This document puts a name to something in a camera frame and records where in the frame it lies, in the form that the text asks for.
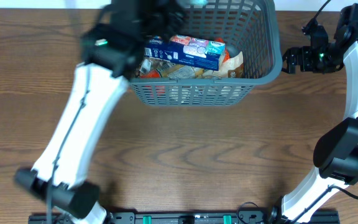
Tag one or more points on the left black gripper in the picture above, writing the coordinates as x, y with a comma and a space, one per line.
172, 28

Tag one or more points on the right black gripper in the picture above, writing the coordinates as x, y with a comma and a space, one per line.
304, 53

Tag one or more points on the orange biscuit roll package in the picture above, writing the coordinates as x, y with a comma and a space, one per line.
156, 68

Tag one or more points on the Kleenex tissue multipack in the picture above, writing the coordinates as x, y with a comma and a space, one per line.
185, 50

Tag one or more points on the beige snack pouch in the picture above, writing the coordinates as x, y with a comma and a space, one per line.
231, 68

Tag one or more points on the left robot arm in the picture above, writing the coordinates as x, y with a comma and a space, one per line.
111, 51

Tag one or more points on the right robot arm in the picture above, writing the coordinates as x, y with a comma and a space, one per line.
335, 157

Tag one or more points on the grey plastic slotted basket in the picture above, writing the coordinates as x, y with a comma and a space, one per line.
247, 27

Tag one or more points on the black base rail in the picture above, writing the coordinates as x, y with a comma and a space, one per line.
249, 216

